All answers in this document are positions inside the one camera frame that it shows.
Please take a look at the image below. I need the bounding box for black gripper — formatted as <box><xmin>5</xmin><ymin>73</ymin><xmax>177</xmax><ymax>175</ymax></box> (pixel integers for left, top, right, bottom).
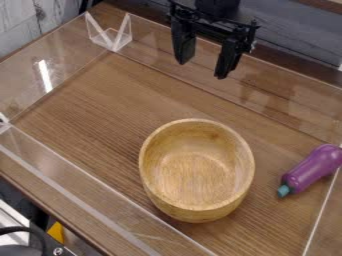
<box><xmin>168</xmin><ymin>0</ymin><xmax>259</xmax><ymax>79</ymax></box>

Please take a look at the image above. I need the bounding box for black cable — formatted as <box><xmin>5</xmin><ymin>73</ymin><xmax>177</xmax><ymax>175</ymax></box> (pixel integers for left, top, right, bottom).
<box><xmin>0</xmin><ymin>226</ymin><xmax>47</xmax><ymax>256</ymax></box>

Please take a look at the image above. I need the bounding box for brown wooden bowl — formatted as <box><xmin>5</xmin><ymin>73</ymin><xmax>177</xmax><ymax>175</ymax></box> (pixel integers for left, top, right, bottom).
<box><xmin>138</xmin><ymin>118</ymin><xmax>255</xmax><ymax>223</ymax></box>

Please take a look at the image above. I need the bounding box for purple toy eggplant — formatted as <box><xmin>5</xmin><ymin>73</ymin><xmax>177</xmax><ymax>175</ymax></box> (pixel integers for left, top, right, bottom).
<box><xmin>276</xmin><ymin>144</ymin><xmax>342</xmax><ymax>198</ymax></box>

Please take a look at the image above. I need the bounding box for clear acrylic corner bracket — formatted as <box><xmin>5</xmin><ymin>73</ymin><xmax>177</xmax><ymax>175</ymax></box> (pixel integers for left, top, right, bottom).
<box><xmin>84</xmin><ymin>13</ymin><xmax>132</xmax><ymax>52</ymax></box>

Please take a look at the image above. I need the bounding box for clear acrylic tray wall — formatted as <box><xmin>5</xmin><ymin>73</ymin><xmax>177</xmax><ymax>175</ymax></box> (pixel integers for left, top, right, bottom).
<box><xmin>0</xmin><ymin>111</ymin><xmax>216</xmax><ymax>256</ymax></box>

